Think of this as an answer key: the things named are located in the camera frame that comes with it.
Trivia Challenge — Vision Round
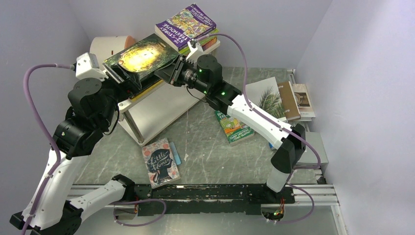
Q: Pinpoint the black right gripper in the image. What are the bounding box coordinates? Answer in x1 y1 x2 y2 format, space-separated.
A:
154 54 210 95

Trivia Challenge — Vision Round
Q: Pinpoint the blue Nineteen Eighty-Four book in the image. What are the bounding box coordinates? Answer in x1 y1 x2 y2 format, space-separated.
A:
102 63 141 92

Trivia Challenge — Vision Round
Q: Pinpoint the yellow Little Prince book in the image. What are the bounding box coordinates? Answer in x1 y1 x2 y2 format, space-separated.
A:
129 79 165 102

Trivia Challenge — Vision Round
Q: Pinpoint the dark green garden book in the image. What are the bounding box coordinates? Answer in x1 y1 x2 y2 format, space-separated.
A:
103 33 179 83

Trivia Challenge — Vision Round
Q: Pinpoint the floral Little Women book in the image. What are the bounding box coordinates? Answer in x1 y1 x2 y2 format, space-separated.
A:
142 138 181 189

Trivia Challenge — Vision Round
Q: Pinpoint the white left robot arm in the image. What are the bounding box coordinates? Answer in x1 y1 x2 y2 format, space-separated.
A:
10 76 136 235

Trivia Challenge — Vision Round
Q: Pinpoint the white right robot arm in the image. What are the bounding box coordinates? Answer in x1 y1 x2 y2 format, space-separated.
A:
154 54 306 203

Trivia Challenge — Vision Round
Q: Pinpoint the green treehouse book in stack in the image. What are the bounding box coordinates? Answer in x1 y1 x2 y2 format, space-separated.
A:
177 29 220 56

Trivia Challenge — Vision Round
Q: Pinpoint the blue orange book in stack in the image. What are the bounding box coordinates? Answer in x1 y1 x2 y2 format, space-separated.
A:
200 36 217 51

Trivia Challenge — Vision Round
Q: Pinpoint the white tape roll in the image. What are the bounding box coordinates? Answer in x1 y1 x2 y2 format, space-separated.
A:
89 35 136 70

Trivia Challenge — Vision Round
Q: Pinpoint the white two-tier shelf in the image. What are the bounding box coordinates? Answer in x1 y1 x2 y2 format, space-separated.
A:
110 39 221 146

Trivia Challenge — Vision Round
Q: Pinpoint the purple treehouse book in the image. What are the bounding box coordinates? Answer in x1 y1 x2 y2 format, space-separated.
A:
155 3 217 51

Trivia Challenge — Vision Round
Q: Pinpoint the green 104-storey treehouse book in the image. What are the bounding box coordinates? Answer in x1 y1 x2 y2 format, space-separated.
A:
214 111 255 145

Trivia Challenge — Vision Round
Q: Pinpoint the white palm leaf book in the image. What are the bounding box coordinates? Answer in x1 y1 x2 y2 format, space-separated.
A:
245 77 287 122

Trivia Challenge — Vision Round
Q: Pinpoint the light blue glue stick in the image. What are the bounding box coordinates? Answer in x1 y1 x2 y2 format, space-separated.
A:
169 142 182 165

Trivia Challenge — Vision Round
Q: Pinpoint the brown cover book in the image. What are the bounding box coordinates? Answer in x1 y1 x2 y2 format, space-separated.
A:
277 81 300 121

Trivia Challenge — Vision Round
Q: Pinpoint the white magazine with photo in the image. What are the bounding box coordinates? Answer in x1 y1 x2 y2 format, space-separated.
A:
292 84 316 121

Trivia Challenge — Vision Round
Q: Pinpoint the grey laptop box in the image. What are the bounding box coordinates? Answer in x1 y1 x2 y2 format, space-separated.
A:
297 132 329 166

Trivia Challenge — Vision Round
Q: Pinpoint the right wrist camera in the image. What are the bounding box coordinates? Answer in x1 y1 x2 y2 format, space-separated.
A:
186 39 204 63

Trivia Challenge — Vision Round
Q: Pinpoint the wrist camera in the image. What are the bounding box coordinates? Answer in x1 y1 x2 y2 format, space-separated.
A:
75 52 108 81
186 39 204 63

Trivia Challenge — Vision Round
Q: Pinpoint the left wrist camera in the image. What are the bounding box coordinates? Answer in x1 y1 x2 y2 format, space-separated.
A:
75 52 108 81

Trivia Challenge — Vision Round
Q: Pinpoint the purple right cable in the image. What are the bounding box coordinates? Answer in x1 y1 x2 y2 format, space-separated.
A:
191 33 322 225

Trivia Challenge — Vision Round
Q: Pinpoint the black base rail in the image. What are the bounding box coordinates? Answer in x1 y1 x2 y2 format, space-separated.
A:
115 184 295 216

